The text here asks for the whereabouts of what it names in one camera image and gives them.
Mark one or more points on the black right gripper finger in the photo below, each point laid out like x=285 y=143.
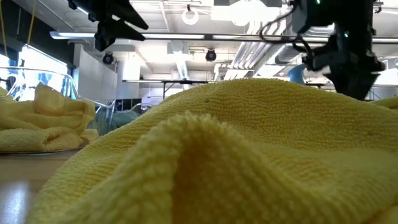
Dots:
x=354 y=85

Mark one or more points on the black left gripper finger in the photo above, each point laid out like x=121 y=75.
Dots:
x=124 y=14
x=112 y=32

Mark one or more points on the blue microfiber towel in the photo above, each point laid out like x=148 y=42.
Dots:
x=121 y=119

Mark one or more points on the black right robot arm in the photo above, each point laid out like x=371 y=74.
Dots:
x=335 y=12

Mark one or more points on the black round spotlight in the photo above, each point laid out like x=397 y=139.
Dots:
x=211 y=55
x=108 y=58

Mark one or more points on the overhead LED light bar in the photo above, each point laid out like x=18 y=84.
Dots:
x=174 y=36

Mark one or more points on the clear plastic basket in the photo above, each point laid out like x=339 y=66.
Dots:
x=138 y=108
x=56 y=81

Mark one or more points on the silver ventilation duct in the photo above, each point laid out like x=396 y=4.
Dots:
x=284 y=56

